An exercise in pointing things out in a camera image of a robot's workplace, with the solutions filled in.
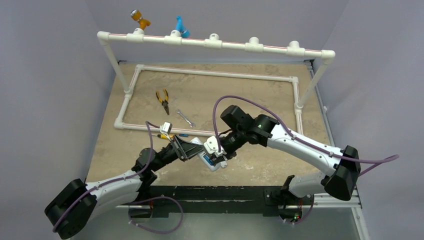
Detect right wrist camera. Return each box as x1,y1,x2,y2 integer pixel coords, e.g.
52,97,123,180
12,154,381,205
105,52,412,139
203,136,226,158

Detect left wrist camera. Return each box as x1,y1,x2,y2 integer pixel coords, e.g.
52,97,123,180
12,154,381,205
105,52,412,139
159,121,173,135

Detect yellow handled pliers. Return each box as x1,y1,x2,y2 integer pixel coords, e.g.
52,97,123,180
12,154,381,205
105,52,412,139
155,88,170,115

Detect blue battery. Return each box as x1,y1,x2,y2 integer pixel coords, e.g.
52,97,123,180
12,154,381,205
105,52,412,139
203,155,213,166

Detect blue faucet nozzle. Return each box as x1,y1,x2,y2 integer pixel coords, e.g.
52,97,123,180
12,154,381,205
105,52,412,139
175,15,191,39

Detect orange faucet nozzle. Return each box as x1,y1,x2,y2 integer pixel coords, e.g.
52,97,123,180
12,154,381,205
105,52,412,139
130,9,151,30

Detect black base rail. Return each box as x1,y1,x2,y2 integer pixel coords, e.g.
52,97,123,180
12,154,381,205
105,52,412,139
129,185,314,220

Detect silver wrench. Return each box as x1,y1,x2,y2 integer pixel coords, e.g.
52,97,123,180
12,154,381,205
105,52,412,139
175,109,196,128

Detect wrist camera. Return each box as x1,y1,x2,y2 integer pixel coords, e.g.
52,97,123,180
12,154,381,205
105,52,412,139
159,121,173,135
203,136,226,158

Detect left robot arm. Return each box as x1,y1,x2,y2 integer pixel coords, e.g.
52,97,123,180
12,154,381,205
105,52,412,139
44,136,208,240

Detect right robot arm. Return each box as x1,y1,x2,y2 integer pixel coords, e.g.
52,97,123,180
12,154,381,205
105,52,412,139
204,105,361,204

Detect aluminium table frame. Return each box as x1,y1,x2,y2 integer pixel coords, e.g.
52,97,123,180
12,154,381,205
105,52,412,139
66,59,372,240

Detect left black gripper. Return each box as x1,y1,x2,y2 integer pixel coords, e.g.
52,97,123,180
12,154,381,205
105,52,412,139
150,134,205,173

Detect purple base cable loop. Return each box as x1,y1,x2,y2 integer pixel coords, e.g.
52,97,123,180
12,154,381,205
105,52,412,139
128,195,185,234

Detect white PVC pipe frame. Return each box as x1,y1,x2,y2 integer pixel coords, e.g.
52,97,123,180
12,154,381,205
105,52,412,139
97,28,336,134

